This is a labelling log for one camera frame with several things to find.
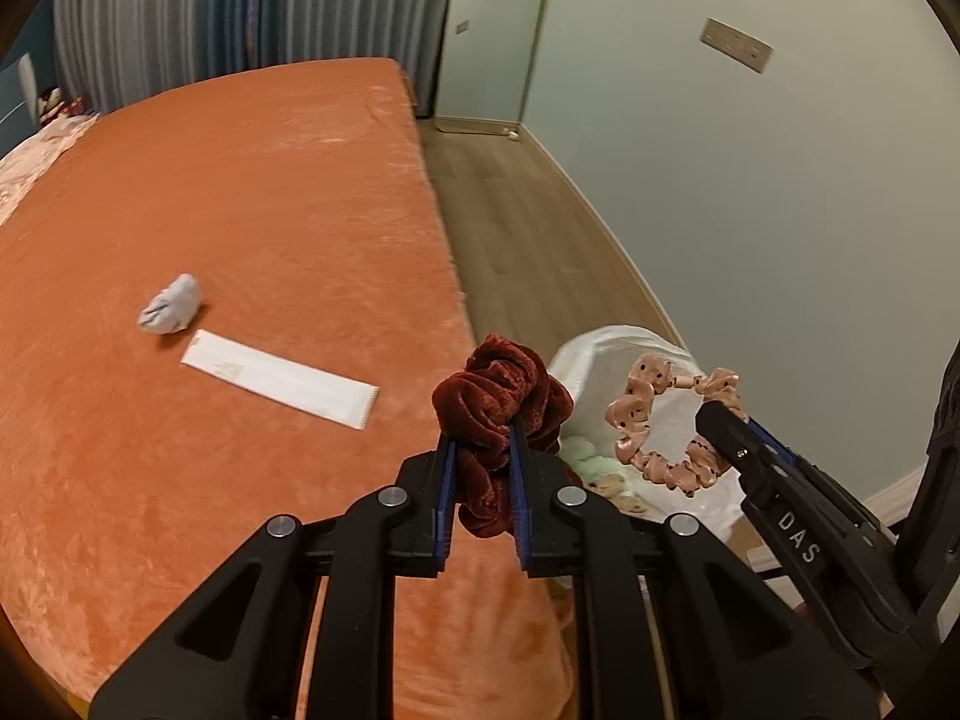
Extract grey blue curtains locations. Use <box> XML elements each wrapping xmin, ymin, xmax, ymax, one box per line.
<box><xmin>52</xmin><ymin>0</ymin><xmax>449</xmax><ymax>117</ymax></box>

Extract orange plush bed blanket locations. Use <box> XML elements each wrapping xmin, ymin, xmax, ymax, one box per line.
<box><xmin>0</xmin><ymin>55</ymin><xmax>580</xmax><ymax>720</ymax></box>

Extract blue upholstered headboard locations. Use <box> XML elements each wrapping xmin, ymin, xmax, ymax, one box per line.
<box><xmin>0</xmin><ymin>54</ymin><xmax>37</xmax><ymax>158</ymax></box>

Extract pink quilted bedspread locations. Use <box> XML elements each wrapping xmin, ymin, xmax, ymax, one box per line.
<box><xmin>0</xmin><ymin>114</ymin><xmax>101</xmax><ymax>224</ymax></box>

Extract pink patterned scrunchie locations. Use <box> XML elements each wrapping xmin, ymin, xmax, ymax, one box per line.
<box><xmin>605</xmin><ymin>351</ymin><xmax>748</xmax><ymax>497</ymax></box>

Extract wall switch plate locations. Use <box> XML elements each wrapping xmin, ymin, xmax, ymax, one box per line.
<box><xmin>700</xmin><ymin>18</ymin><xmax>773</xmax><ymax>73</ymax></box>

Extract green fluffy headband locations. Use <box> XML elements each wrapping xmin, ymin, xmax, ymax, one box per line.
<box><xmin>560</xmin><ymin>436</ymin><xmax>651</xmax><ymax>518</ymax></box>

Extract standing mirror gold frame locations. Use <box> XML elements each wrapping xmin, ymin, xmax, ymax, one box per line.
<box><xmin>434</xmin><ymin>0</ymin><xmax>545</xmax><ymax>138</ymax></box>

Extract grey sock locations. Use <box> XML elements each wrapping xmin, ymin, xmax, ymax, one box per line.
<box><xmin>139</xmin><ymin>273</ymin><xmax>202</xmax><ymax>335</ymax></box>

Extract white paper envelope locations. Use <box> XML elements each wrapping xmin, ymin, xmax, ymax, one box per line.
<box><xmin>181</xmin><ymin>330</ymin><xmax>379</xmax><ymax>431</ymax></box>

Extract white lined trash bin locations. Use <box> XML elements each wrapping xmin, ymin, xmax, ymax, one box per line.
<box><xmin>548</xmin><ymin>325</ymin><xmax>748</xmax><ymax>541</ymax></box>

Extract dark red velvet scrunchie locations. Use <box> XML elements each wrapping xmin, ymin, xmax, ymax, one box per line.
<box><xmin>431</xmin><ymin>333</ymin><xmax>574</xmax><ymax>538</ymax></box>

